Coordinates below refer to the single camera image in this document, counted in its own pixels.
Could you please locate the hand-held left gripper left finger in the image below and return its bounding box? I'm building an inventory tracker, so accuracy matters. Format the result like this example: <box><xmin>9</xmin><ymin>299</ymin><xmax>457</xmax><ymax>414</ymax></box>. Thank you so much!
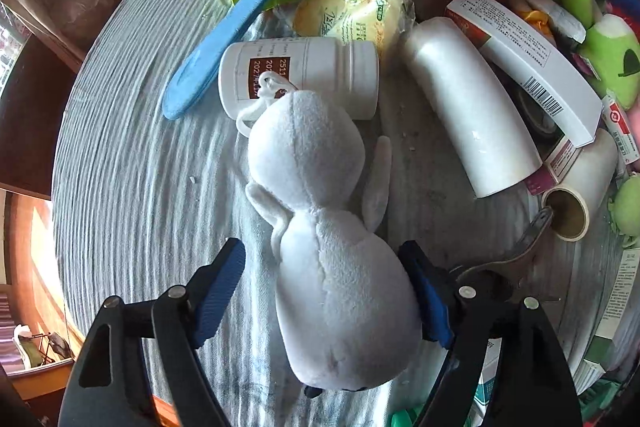
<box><xmin>57</xmin><ymin>237</ymin><xmax>247</xmax><ymax>427</ymax></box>

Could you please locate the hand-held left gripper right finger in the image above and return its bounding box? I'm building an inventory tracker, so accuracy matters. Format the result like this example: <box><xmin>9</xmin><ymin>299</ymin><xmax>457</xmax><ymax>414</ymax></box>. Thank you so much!
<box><xmin>397</xmin><ymin>241</ymin><xmax>583</xmax><ymax>427</ymax></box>

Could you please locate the white plush toy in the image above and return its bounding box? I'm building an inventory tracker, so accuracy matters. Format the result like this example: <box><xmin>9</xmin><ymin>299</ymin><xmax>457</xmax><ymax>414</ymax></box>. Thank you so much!
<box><xmin>235</xmin><ymin>72</ymin><xmax>426</xmax><ymax>400</ymax></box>

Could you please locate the white lint roller refill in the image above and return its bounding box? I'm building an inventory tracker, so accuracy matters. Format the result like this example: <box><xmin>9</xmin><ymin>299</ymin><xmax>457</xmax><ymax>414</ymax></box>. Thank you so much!
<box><xmin>540</xmin><ymin>129</ymin><xmax>620</xmax><ymax>242</ymax></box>
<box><xmin>402</xmin><ymin>17</ymin><xmax>543</xmax><ymax>199</ymax></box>

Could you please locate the white and teal box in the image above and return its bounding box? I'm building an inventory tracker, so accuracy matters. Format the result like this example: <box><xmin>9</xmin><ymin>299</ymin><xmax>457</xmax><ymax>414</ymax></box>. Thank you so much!
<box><xmin>470</xmin><ymin>337</ymin><xmax>503</xmax><ymax>427</ymax></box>

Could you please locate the silver metal tool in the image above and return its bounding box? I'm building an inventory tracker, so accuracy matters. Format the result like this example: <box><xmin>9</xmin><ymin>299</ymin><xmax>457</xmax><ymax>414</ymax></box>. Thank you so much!
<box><xmin>457</xmin><ymin>207</ymin><xmax>555</xmax><ymax>288</ymax></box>

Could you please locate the white box with green edge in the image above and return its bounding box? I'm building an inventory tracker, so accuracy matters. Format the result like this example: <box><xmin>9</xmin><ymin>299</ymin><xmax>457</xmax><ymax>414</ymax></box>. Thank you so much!
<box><xmin>582</xmin><ymin>249</ymin><xmax>640</xmax><ymax>388</ymax></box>

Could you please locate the small dark red box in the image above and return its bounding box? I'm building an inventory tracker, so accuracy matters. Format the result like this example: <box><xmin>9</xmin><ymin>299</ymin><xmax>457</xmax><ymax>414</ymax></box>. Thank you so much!
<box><xmin>527</xmin><ymin>136</ymin><xmax>582</xmax><ymax>196</ymax></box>

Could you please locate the dark tape roll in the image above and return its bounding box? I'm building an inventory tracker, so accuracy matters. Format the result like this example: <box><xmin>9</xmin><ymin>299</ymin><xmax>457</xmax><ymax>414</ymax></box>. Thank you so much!
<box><xmin>515</xmin><ymin>86</ymin><xmax>557</xmax><ymax>138</ymax></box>

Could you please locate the white pill bottle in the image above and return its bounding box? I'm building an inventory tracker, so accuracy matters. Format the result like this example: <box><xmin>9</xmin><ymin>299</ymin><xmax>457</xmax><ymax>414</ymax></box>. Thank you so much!
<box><xmin>217</xmin><ymin>36</ymin><xmax>381</xmax><ymax>122</ymax></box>

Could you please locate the wooden bedside cabinet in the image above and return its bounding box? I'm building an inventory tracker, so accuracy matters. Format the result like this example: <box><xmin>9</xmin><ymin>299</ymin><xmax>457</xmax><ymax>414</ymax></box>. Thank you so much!
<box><xmin>0</xmin><ymin>0</ymin><xmax>196</xmax><ymax>198</ymax></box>

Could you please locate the red and white tube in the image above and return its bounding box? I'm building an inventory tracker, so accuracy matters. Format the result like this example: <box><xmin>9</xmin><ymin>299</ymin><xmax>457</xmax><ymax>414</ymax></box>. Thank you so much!
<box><xmin>600</xmin><ymin>92</ymin><xmax>640</xmax><ymax>164</ymax></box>

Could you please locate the white box with barcode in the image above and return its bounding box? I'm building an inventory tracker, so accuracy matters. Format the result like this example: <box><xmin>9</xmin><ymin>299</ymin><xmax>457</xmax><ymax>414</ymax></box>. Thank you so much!
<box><xmin>445</xmin><ymin>0</ymin><xmax>604</xmax><ymax>146</ymax></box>

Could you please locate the blue plastic boomerang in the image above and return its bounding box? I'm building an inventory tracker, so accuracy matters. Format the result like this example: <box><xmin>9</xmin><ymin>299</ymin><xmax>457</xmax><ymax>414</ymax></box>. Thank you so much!
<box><xmin>162</xmin><ymin>0</ymin><xmax>538</xmax><ymax>120</ymax></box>

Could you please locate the green frog plush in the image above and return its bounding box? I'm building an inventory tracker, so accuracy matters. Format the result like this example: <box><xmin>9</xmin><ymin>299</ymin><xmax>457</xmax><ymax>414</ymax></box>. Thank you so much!
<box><xmin>580</xmin><ymin>14</ymin><xmax>640</xmax><ymax>110</ymax></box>

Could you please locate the yellow snack packet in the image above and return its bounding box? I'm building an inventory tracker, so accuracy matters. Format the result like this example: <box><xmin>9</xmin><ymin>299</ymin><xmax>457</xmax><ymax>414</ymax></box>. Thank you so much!
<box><xmin>292</xmin><ymin>0</ymin><xmax>416</xmax><ymax>58</ymax></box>

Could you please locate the white and yellow packet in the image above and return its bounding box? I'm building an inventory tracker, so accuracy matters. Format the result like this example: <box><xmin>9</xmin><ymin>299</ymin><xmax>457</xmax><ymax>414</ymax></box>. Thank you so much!
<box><xmin>514</xmin><ymin>0</ymin><xmax>587</xmax><ymax>44</ymax></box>

